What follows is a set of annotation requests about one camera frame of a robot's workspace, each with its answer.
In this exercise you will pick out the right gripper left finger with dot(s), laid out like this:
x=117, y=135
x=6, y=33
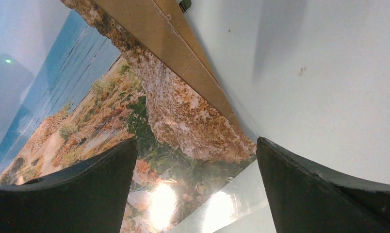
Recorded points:
x=87, y=197

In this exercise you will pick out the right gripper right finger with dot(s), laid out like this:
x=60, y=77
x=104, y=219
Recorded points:
x=307, y=197

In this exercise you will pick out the seaside landscape photo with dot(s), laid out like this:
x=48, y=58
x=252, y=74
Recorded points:
x=111, y=120

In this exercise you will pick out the brown backing board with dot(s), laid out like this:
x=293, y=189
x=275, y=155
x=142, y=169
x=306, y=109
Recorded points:
x=160, y=25

